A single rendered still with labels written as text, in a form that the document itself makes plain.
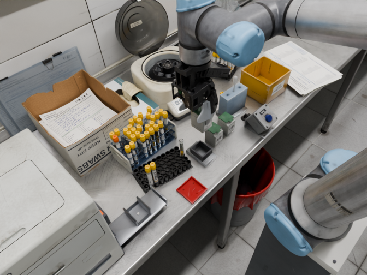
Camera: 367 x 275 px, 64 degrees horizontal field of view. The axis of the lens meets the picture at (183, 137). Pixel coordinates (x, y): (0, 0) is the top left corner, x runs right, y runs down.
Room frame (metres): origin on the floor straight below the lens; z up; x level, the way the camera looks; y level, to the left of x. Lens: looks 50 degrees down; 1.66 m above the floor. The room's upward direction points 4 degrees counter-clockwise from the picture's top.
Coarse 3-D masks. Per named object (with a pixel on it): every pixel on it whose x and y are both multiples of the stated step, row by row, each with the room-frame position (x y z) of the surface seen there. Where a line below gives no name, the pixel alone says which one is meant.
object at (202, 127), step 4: (192, 112) 0.58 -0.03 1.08; (192, 116) 0.58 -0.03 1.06; (196, 116) 0.57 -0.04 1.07; (192, 120) 0.58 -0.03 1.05; (196, 120) 0.57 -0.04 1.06; (192, 124) 0.58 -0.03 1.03; (196, 124) 0.57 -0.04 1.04; (200, 124) 0.56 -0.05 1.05; (204, 124) 0.56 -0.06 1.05; (208, 124) 0.57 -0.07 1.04; (196, 128) 0.57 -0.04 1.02; (200, 128) 0.56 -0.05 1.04; (204, 128) 0.56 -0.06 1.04; (208, 128) 0.57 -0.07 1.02
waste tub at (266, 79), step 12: (264, 60) 0.97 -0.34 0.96; (252, 72) 0.94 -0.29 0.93; (264, 72) 0.96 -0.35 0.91; (276, 72) 0.92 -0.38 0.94; (288, 72) 0.86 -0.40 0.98; (252, 84) 0.85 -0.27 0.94; (264, 84) 0.81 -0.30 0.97; (276, 84) 0.82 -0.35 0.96; (252, 96) 0.84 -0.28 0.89; (264, 96) 0.80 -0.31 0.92; (276, 96) 0.84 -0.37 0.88
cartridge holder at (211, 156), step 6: (198, 144) 0.61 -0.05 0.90; (204, 144) 0.60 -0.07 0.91; (186, 150) 0.60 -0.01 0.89; (192, 150) 0.58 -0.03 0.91; (198, 150) 0.60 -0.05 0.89; (204, 150) 0.59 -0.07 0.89; (210, 150) 0.58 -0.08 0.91; (192, 156) 0.58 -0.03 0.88; (198, 156) 0.56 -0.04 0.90; (204, 156) 0.55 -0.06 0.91; (210, 156) 0.57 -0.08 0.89; (216, 156) 0.57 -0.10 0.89; (204, 162) 0.55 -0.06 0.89; (210, 162) 0.55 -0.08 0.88
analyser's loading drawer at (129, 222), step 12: (156, 192) 0.42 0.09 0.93; (132, 204) 0.39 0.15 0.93; (144, 204) 0.38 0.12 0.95; (156, 204) 0.39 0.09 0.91; (120, 216) 0.36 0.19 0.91; (132, 216) 0.35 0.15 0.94; (144, 216) 0.36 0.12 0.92; (120, 228) 0.33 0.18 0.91; (132, 228) 0.33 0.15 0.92; (120, 240) 0.30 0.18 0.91
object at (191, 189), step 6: (186, 180) 0.49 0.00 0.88; (192, 180) 0.49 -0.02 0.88; (180, 186) 0.47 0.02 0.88; (186, 186) 0.47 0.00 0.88; (192, 186) 0.47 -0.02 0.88; (198, 186) 0.47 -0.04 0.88; (204, 186) 0.46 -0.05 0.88; (180, 192) 0.45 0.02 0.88; (186, 192) 0.45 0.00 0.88; (192, 192) 0.45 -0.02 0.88; (198, 192) 0.44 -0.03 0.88; (204, 192) 0.44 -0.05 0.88; (186, 198) 0.42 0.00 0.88; (192, 198) 0.43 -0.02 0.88; (198, 198) 0.42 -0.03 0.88; (192, 204) 0.41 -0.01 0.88
